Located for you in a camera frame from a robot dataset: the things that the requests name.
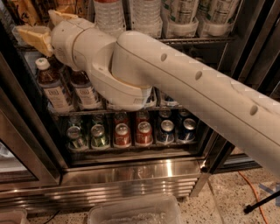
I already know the stainless steel fridge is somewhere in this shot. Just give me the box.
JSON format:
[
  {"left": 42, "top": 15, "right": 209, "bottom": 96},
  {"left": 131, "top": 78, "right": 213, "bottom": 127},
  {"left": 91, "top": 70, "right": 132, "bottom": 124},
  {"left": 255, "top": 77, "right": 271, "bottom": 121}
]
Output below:
[{"left": 0, "top": 0, "right": 280, "bottom": 215}]

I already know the left red soda can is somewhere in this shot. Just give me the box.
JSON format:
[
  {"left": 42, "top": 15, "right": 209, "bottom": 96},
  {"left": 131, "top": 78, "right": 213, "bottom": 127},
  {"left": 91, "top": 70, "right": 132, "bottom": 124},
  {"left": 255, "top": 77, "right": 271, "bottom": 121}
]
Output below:
[{"left": 114, "top": 123, "right": 131, "bottom": 148}]

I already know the orange extension cable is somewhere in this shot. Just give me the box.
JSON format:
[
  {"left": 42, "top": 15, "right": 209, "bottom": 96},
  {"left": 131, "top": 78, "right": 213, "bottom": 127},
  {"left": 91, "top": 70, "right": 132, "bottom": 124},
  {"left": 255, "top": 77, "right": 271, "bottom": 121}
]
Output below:
[{"left": 237, "top": 171, "right": 270, "bottom": 224}]

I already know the right white green can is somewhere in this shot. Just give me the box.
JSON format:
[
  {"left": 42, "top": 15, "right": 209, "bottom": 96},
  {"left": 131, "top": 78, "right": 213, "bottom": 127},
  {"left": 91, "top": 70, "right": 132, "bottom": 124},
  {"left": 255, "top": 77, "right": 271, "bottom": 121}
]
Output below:
[{"left": 196, "top": 0, "right": 240, "bottom": 38}]

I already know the right blue soda can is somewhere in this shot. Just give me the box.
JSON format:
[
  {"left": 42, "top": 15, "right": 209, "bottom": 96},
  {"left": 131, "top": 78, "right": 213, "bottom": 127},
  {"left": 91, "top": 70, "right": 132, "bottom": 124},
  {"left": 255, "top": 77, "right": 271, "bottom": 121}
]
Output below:
[{"left": 178, "top": 118, "right": 196, "bottom": 143}]

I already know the front middle tea bottle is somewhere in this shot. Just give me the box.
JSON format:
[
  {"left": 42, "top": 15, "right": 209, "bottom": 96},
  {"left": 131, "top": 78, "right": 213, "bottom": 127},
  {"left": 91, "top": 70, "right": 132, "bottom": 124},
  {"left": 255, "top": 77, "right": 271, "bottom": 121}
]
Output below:
[{"left": 70, "top": 70, "right": 101, "bottom": 110}]

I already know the white green can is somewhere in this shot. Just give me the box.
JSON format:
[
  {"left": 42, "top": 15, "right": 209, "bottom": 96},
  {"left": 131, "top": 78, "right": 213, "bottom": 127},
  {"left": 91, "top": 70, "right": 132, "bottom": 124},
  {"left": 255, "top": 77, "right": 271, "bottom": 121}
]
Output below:
[
  {"left": 196, "top": 0, "right": 240, "bottom": 38},
  {"left": 161, "top": 0, "right": 199, "bottom": 39}
]

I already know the right orange La Croix can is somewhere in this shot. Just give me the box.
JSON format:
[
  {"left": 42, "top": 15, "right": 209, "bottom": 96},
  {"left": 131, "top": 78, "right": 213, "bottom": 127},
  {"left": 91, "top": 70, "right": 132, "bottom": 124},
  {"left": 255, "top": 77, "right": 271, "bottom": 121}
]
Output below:
[{"left": 56, "top": 0, "right": 88, "bottom": 18}]

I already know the right green soda can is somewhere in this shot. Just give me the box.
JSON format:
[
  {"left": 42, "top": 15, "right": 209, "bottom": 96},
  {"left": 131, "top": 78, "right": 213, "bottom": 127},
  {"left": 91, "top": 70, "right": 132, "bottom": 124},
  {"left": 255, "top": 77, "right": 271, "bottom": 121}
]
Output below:
[{"left": 91, "top": 124, "right": 109, "bottom": 150}]

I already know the left white green can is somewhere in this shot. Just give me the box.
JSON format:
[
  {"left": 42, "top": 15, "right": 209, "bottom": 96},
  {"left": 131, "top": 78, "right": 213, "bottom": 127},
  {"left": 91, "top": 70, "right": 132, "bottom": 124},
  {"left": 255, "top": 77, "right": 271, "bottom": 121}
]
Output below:
[{"left": 161, "top": 0, "right": 199, "bottom": 39}]

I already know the front middle Red Bull can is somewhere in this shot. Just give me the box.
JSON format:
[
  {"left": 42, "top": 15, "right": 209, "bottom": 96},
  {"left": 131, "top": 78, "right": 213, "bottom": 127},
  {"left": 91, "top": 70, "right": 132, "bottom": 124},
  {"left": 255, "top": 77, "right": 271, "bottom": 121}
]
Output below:
[{"left": 160, "top": 92, "right": 179, "bottom": 107}]

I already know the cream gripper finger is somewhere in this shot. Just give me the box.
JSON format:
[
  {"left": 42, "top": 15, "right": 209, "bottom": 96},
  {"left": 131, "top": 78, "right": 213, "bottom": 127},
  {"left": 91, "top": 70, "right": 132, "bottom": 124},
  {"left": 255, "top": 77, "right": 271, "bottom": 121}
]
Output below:
[
  {"left": 48, "top": 10, "right": 78, "bottom": 30},
  {"left": 16, "top": 25, "right": 53, "bottom": 57}
]

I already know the left orange La Croix can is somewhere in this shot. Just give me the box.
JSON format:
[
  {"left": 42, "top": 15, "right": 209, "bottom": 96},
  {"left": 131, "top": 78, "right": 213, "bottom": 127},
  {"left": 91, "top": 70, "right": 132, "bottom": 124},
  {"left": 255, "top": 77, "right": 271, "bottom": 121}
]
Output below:
[{"left": 5, "top": 0, "right": 42, "bottom": 26}]

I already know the orange la croix can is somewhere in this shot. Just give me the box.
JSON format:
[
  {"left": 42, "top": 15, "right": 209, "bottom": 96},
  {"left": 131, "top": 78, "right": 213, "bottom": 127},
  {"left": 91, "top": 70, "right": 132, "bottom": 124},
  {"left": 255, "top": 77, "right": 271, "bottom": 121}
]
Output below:
[
  {"left": 5, "top": 0, "right": 42, "bottom": 26},
  {"left": 56, "top": 0, "right": 88, "bottom": 18}
]

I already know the blue soda can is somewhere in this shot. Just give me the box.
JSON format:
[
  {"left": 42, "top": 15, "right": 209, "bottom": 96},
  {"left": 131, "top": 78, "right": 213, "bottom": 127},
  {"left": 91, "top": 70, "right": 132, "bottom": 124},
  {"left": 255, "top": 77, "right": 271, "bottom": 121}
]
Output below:
[
  {"left": 178, "top": 118, "right": 196, "bottom": 143},
  {"left": 156, "top": 120, "right": 174, "bottom": 145}
]

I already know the tea bottle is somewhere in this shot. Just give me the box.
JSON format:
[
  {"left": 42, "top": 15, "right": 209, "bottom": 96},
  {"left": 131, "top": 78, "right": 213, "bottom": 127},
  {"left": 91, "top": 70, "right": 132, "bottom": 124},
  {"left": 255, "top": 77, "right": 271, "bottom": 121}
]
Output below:
[
  {"left": 35, "top": 58, "right": 74, "bottom": 113},
  {"left": 70, "top": 70, "right": 101, "bottom": 110}
]

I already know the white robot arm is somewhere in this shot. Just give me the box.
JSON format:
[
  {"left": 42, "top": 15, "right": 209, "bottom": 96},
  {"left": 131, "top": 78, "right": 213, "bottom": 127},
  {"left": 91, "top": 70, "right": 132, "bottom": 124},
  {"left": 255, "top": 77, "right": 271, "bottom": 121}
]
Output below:
[{"left": 17, "top": 10, "right": 280, "bottom": 177}]

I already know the black stand leg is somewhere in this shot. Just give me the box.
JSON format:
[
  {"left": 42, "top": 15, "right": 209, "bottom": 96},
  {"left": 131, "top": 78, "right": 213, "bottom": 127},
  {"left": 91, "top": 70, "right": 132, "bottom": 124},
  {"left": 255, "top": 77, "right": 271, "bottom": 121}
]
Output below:
[{"left": 243, "top": 190, "right": 280, "bottom": 214}]

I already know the left clear water bottle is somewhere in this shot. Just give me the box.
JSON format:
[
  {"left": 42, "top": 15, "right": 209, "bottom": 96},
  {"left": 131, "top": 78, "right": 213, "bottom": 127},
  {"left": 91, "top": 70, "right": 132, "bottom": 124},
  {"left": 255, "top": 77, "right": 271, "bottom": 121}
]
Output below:
[{"left": 93, "top": 0, "right": 126, "bottom": 38}]

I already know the red soda can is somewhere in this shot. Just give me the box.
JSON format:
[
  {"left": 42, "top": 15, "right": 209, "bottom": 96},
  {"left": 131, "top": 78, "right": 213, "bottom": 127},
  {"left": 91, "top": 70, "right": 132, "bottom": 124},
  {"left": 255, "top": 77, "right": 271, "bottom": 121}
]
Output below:
[
  {"left": 114, "top": 123, "right": 131, "bottom": 148},
  {"left": 136, "top": 122, "right": 153, "bottom": 146}
]

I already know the green soda can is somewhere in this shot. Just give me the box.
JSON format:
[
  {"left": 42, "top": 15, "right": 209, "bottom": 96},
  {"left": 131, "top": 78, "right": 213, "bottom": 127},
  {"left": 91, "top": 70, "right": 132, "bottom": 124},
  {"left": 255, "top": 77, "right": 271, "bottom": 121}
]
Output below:
[
  {"left": 91, "top": 124, "right": 109, "bottom": 150},
  {"left": 66, "top": 126, "right": 88, "bottom": 151}
]

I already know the open glass fridge door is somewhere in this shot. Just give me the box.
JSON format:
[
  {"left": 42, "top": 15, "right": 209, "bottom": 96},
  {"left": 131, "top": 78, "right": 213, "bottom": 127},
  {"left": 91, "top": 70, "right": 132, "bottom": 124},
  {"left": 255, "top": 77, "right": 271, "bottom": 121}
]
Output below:
[{"left": 202, "top": 0, "right": 280, "bottom": 173}]

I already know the left green soda can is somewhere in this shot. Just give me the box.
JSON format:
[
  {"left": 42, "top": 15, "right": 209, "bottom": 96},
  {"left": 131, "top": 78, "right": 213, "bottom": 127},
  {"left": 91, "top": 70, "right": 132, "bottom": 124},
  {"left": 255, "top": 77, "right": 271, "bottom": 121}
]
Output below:
[{"left": 66, "top": 126, "right": 88, "bottom": 151}]

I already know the clear water bottle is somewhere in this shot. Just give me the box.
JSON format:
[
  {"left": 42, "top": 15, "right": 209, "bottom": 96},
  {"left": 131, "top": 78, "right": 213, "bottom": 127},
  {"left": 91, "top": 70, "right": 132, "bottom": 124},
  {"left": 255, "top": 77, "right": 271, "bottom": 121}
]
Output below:
[
  {"left": 93, "top": 0, "right": 126, "bottom": 38},
  {"left": 129, "top": 0, "right": 163, "bottom": 38}
]

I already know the right clear water bottle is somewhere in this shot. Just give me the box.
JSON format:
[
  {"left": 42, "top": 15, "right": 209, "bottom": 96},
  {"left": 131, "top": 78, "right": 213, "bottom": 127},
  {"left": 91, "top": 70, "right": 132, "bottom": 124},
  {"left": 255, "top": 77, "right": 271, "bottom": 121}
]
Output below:
[{"left": 129, "top": 0, "right": 163, "bottom": 38}]

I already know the front left tea bottle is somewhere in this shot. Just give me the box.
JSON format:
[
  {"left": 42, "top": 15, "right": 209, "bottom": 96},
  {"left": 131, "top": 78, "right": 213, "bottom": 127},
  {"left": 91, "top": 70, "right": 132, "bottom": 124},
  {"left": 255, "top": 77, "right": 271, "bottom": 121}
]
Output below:
[{"left": 35, "top": 58, "right": 74, "bottom": 113}]

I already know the clear plastic bin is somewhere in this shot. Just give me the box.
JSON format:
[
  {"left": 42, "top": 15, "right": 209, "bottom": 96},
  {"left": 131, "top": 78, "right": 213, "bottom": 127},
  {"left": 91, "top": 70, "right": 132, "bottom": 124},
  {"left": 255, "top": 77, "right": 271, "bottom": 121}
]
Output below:
[{"left": 87, "top": 194, "right": 183, "bottom": 224}]

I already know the left blue soda can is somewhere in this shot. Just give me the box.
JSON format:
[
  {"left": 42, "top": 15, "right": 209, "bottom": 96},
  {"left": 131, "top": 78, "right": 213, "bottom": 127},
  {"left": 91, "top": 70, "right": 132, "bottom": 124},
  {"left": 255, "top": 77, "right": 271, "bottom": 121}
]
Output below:
[{"left": 156, "top": 120, "right": 174, "bottom": 145}]

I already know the right red soda can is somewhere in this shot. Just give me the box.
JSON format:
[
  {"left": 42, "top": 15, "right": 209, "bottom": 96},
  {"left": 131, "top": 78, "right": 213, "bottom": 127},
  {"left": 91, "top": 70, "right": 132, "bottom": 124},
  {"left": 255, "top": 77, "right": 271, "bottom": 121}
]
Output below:
[{"left": 136, "top": 122, "right": 153, "bottom": 146}]

